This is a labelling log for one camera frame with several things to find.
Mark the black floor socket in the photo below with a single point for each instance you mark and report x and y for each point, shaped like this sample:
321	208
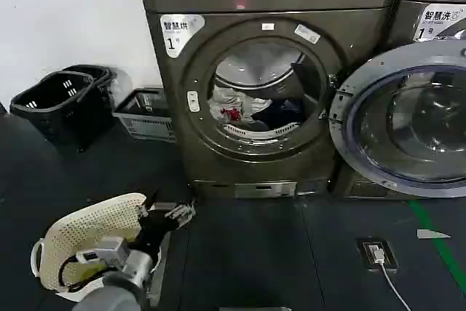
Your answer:
389	254

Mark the large black plastic basket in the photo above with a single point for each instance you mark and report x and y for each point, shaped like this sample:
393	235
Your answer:
58	110

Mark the grey slotted plastic basket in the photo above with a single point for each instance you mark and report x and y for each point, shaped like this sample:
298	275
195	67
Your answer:
145	121

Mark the white tape piece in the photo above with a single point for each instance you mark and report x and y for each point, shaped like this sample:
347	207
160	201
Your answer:
431	234

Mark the white garment with red print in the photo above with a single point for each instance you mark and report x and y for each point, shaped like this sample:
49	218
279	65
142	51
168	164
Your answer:
227	105

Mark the green floor tape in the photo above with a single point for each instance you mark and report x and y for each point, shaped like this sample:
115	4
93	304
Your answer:
437	242

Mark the white perforated laundry basket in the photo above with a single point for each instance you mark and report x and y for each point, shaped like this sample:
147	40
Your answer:
91	227

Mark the round glass dryer door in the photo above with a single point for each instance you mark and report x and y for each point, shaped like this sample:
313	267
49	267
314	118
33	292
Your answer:
404	114

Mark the clear plastic bag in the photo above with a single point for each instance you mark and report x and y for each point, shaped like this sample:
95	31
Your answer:
122	87

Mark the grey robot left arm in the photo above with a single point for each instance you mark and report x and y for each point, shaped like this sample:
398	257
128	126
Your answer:
120	289

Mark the grey washing machine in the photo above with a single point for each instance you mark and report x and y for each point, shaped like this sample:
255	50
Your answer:
433	19

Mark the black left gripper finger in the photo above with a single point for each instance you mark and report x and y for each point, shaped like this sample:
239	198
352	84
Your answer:
180	213
148	203

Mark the grey dryer with round opening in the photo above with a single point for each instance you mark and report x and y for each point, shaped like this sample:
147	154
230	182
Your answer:
255	16

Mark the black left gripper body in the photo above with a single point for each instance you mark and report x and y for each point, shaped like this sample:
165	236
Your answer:
154	231

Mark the dark garment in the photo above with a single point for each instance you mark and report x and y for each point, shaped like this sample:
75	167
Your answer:
280	112

